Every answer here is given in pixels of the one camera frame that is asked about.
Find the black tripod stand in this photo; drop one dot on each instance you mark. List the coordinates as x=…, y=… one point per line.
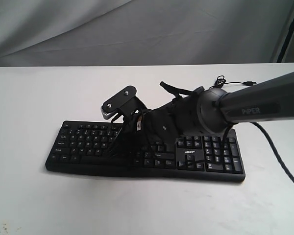
x=286, y=42

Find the black acer keyboard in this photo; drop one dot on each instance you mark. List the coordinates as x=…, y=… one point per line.
x=82, y=148

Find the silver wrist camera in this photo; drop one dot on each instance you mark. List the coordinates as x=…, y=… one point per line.
x=124, y=103

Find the grey backdrop cloth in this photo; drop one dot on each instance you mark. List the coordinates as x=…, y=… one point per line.
x=36, y=33

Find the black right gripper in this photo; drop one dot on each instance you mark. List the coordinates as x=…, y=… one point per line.
x=167, y=123

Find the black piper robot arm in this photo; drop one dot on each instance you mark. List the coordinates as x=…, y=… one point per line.
x=214, y=111

